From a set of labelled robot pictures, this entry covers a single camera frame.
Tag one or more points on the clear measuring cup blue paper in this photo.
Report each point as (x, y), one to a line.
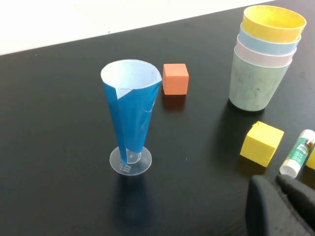
(133, 118)

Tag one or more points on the pink plastic cup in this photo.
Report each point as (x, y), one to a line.
(261, 59)

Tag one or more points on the light blue plastic cup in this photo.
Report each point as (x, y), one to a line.
(261, 44)

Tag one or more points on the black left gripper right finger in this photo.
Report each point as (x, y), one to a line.
(302, 199)

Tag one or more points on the green plastic cup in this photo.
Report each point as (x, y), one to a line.
(251, 91)

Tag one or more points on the white green glue stick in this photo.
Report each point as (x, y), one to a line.
(295, 157)

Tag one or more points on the yellow plastic cup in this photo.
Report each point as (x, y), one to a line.
(270, 32)

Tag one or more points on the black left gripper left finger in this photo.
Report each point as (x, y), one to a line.
(268, 214)

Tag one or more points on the yellow foam cube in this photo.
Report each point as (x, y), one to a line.
(312, 161)
(261, 145)

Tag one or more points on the orange foam cube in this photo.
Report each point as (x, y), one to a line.
(174, 81)

